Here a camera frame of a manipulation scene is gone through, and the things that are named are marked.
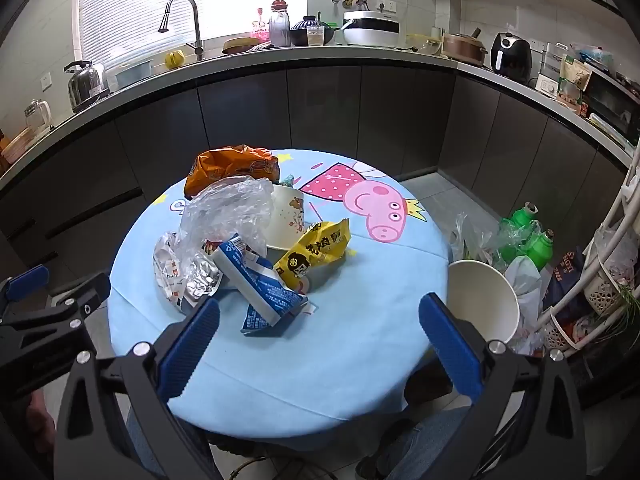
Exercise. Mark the person's right leg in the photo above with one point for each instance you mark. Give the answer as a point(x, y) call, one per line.
point(425, 447)

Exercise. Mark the crumpled clear floor bag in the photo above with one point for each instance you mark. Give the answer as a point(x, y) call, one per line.
point(475, 240)

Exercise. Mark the white red wrapper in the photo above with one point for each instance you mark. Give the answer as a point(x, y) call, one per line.
point(167, 270)

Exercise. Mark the dark blue pot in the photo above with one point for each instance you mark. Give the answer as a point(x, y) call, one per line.
point(300, 32)

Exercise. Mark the glass jug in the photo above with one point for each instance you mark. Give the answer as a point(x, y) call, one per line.
point(39, 117)

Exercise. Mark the pale blue basin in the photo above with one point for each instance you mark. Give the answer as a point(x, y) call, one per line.
point(134, 72)

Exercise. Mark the green plant leaves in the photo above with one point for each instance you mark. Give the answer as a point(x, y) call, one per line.
point(625, 305)

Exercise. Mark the brown cooking pot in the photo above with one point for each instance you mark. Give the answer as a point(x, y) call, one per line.
point(462, 49)

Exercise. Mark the pale yellow bowl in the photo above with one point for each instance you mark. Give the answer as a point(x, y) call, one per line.
point(420, 44)

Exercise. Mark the black air fryer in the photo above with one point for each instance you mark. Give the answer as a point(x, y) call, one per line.
point(511, 57)

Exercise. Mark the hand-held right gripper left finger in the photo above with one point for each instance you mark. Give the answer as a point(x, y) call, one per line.
point(192, 347)

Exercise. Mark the steel kettle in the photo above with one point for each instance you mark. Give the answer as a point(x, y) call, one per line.
point(87, 85)

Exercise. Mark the wall outlet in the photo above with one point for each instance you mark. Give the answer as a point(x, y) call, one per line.
point(386, 6)

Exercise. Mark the yellow orange bowl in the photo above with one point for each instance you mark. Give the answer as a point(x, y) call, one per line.
point(240, 46)

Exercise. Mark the green plastic bottle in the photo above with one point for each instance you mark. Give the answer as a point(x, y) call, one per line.
point(522, 216)
point(540, 249)

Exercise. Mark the glass jar with red lid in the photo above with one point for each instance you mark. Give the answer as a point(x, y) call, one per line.
point(280, 27)

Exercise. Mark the green white food packet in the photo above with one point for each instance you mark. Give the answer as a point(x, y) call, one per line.
point(572, 80)

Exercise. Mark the printed paper bowl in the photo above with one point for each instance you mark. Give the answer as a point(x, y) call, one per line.
point(285, 220)

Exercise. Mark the blue white milk carton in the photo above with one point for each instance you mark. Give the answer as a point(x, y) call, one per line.
point(260, 290)

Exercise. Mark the yellow snack packet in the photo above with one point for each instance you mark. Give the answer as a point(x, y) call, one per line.
point(312, 255)

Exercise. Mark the pink bottle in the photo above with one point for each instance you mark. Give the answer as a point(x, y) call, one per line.
point(258, 27)

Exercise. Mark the white round bucket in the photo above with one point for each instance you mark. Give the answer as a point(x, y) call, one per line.
point(480, 300)

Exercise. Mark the chrome kitchen faucet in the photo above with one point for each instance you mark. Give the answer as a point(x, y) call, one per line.
point(196, 20)

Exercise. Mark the clear plastic cup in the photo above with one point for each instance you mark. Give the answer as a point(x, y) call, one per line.
point(315, 37)

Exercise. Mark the yellow round object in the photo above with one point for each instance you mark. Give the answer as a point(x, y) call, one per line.
point(174, 60)

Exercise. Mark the stack of wooden bowls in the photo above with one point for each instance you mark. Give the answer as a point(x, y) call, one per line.
point(15, 147)

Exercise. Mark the orange snack bag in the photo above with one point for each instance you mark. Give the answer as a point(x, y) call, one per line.
point(225, 167)

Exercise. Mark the person's left hand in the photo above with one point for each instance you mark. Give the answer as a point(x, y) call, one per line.
point(40, 422)

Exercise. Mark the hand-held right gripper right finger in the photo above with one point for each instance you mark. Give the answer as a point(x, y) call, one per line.
point(450, 347)

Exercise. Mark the white basket rack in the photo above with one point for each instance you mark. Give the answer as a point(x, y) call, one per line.
point(617, 210)

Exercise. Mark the navy shopping bag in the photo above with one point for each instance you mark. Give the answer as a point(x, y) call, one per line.
point(565, 275)

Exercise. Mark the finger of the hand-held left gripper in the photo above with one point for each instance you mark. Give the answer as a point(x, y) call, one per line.
point(85, 295)
point(27, 280)

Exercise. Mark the cartoon pig printed tablecloth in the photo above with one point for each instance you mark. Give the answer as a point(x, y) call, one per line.
point(325, 340)

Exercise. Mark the white rice cooker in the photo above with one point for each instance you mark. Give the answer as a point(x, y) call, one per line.
point(372, 27)

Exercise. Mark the pale blue plastic bag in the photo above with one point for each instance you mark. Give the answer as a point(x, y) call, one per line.
point(522, 277)

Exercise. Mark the dark kitchen counter cabinets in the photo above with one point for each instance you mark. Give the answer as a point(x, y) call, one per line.
point(325, 105)

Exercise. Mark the black microwave oven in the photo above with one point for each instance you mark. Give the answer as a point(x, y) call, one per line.
point(612, 105)

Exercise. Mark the white steamer appliance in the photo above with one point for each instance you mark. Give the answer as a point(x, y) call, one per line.
point(550, 75)

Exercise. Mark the silver foil wrapper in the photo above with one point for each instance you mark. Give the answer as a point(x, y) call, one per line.
point(202, 280)

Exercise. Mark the clear plastic bag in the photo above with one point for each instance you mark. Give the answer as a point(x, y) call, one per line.
point(225, 210)

